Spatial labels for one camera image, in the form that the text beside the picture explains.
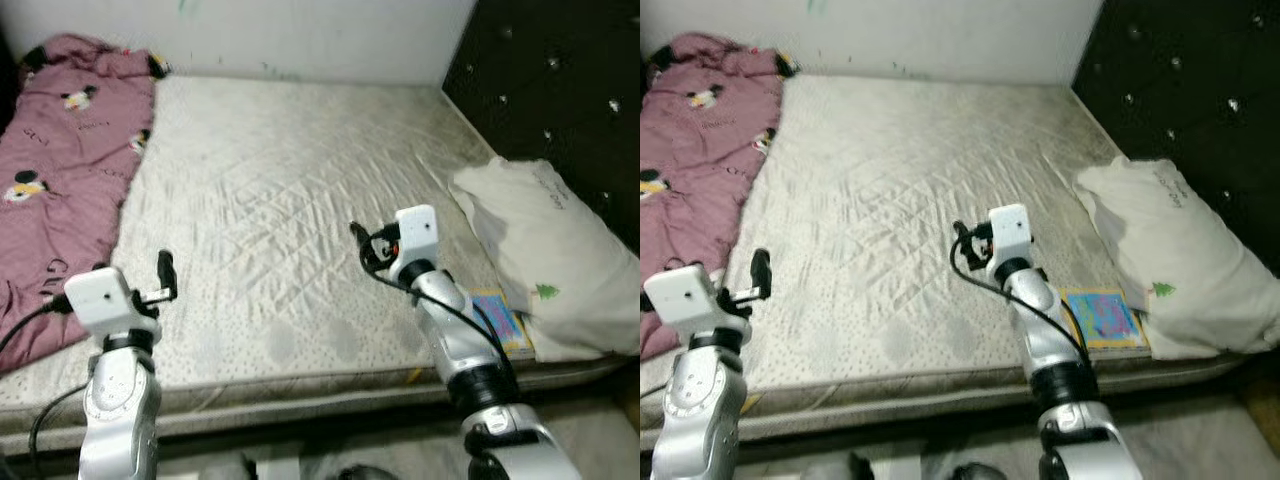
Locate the colourful children's board book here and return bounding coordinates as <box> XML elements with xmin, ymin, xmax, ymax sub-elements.
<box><xmin>1058</xmin><ymin>287</ymin><xmax>1151</xmax><ymax>351</ymax></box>
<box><xmin>468</xmin><ymin>288</ymin><xmax>536</xmax><ymax>356</ymax></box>

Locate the white pillow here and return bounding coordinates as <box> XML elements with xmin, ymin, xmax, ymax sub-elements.
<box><xmin>1075</xmin><ymin>155</ymin><xmax>1280</xmax><ymax>359</ymax></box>
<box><xmin>448</xmin><ymin>155</ymin><xmax>641</xmax><ymax>363</ymax></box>

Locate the white quilted mattress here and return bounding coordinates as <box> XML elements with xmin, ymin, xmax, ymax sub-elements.
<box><xmin>0</xmin><ymin>75</ymin><xmax>641</xmax><ymax>451</ymax></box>
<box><xmin>640</xmin><ymin>72</ymin><xmax>1261</xmax><ymax>446</ymax></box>

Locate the pink cartoon print blanket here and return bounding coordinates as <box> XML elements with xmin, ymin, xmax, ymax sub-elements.
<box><xmin>0</xmin><ymin>33</ymin><xmax>171</xmax><ymax>376</ymax></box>
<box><xmin>640</xmin><ymin>32</ymin><xmax>801</xmax><ymax>361</ymax></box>

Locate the black tufted headboard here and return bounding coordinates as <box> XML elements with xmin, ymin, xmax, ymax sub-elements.
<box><xmin>1070</xmin><ymin>0</ymin><xmax>1280</xmax><ymax>251</ymax></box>
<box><xmin>442</xmin><ymin>0</ymin><xmax>641</xmax><ymax>251</ymax></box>

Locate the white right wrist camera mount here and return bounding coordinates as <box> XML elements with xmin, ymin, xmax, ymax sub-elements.
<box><xmin>395</xmin><ymin>205</ymin><xmax>441</xmax><ymax>263</ymax></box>
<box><xmin>988</xmin><ymin>204</ymin><xmax>1033</xmax><ymax>263</ymax></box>

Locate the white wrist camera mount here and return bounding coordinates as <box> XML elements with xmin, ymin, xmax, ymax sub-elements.
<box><xmin>988</xmin><ymin>204</ymin><xmax>1033</xmax><ymax>263</ymax></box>
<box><xmin>643</xmin><ymin>265</ymin><xmax>723</xmax><ymax>326</ymax></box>
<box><xmin>395</xmin><ymin>205</ymin><xmax>441</xmax><ymax>263</ymax></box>
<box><xmin>63</xmin><ymin>265</ymin><xmax>136</xmax><ymax>331</ymax></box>

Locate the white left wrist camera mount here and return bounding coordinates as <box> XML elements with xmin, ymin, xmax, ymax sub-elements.
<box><xmin>63</xmin><ymin>265</ymin><xmax>136</xmax><ymax>331</ymax></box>
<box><xmin>643</xmin><ymin>265</ymin><xmax>723</xmax><ymax>326</ymax></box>

